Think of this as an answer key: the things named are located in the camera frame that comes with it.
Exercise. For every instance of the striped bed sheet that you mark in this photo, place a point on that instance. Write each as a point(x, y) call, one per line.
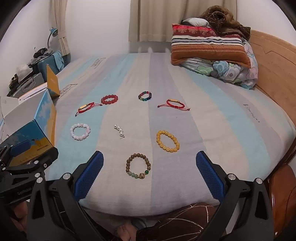
point(143, 76)

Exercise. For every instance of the person's leg in patterned pants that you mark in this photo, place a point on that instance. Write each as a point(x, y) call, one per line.
point(180, 220)

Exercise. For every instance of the grey suitcase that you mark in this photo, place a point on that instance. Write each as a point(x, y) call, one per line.
point(27, 84)

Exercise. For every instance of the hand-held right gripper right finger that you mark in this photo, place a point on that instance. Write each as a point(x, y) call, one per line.
point(210, 178)

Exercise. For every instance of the blue desk lamp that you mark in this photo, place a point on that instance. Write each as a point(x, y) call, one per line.
point(54, 32)

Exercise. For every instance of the person's foot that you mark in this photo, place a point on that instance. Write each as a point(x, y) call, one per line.
point(126, 233)

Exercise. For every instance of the black item on suitcase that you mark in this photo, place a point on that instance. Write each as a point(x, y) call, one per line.
point(42, 52)

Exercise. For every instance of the brown blanket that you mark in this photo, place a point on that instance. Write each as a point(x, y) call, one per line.
point(222, 18)

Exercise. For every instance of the blue yellow cardboard box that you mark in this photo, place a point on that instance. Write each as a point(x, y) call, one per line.
point(44, 120)

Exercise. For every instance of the tied beige curtain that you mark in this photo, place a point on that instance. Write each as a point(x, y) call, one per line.
point(62, 27)

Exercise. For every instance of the teal suitcase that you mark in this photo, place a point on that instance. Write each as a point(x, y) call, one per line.
point(47, 63)

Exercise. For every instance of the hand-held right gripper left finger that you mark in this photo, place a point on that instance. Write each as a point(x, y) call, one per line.
point(89, 176)

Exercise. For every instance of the teal cloth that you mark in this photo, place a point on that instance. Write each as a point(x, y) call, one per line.
point(59, 60)

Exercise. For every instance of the grey pillow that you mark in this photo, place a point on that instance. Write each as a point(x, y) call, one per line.
point(196, 22)

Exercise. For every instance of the wooden bed frame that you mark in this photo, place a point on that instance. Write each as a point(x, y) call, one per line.
point(275, 67)

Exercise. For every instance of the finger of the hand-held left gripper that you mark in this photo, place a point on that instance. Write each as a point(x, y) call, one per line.
point(44, 157)
point(19, 147)

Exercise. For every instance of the person's left hand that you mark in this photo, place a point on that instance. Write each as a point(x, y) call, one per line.
point(17, 215)

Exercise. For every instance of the beige window curtain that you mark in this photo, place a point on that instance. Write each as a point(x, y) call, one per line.
point(159, 18)

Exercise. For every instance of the floral quilt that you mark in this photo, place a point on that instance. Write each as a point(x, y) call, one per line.
point(231, 71)

